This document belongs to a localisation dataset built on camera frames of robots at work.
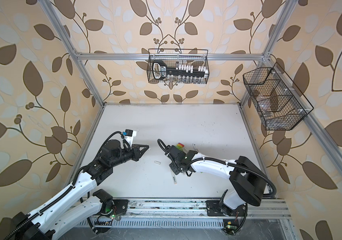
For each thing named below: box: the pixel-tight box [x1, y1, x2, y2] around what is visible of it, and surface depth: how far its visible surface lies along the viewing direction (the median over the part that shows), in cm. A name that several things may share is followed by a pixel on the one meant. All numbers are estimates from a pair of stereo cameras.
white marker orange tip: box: [171, 171, 178, 185], surface depth 85 cm
